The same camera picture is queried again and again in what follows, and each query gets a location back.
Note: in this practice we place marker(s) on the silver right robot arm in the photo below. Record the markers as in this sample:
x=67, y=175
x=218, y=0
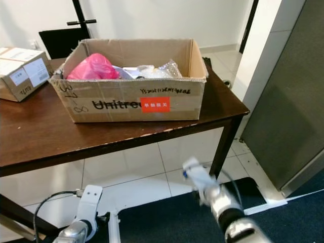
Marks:
x=248, y=234

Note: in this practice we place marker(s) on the dark brown wooden table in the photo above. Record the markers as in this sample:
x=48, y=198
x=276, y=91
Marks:
x=40, y=131

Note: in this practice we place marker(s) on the small labelled cardboard box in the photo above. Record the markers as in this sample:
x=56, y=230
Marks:
x=25, y=76

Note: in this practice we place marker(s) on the black flat panel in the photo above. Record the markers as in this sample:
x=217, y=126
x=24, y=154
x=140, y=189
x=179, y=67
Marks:
x=63, y=43

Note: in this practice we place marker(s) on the pink plastic bag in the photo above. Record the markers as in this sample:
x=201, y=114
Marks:
x=93, y=67

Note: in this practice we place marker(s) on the large open cardboard box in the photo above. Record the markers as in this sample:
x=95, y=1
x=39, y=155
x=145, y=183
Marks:
x=116, y=91

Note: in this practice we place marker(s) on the black T-shaped stand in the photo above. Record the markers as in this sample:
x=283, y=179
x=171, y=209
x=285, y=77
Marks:
x=81, y=22

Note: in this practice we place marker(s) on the white crumpled paper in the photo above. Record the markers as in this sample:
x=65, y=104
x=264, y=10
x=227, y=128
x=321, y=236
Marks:
x=142, y=72

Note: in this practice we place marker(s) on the clear crumpled plastic wrap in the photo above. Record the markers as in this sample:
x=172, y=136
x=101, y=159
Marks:
x=169, y=70

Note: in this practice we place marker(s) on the black floor mat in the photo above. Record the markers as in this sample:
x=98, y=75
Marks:
x=162, y=223

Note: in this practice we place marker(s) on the white tape strip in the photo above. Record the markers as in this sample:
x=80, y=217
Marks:
x=273, y=207

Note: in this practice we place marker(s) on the grey cabinet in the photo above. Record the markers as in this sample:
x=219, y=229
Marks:
x=288, y=111

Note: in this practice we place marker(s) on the white wall outlet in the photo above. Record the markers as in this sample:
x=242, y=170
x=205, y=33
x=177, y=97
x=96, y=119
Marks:
x=34, y=44

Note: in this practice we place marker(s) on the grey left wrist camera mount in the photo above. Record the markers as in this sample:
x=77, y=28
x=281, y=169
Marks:
x=91, y=201

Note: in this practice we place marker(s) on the dark door frame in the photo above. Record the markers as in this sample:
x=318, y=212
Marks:
x=248, y=25

